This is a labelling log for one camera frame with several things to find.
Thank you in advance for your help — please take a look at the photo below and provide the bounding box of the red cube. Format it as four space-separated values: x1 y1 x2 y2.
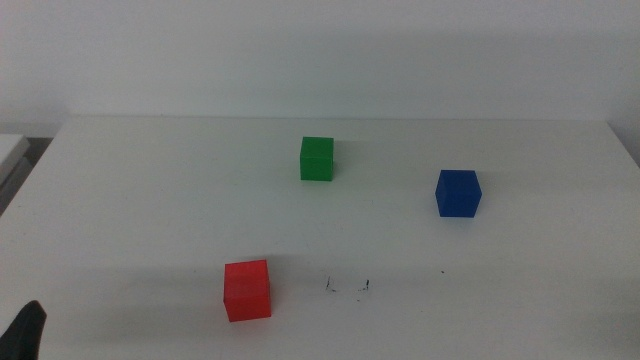
222 258 273 323

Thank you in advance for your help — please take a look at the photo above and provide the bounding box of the green cube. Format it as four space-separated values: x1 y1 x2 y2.
299 136 335 182

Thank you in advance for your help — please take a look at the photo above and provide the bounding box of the blue cube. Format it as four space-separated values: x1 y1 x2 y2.
434 169 483 219

